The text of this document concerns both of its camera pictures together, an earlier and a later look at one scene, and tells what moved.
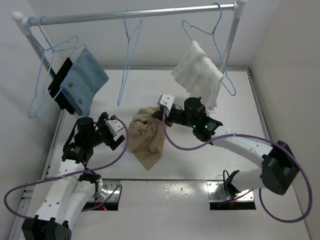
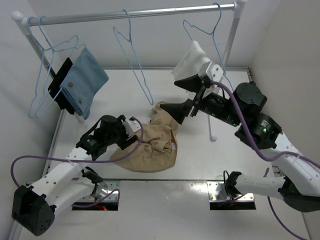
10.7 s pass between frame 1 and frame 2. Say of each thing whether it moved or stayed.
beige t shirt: moved
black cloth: stayed
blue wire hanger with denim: stayed
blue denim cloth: stayed
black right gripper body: moved
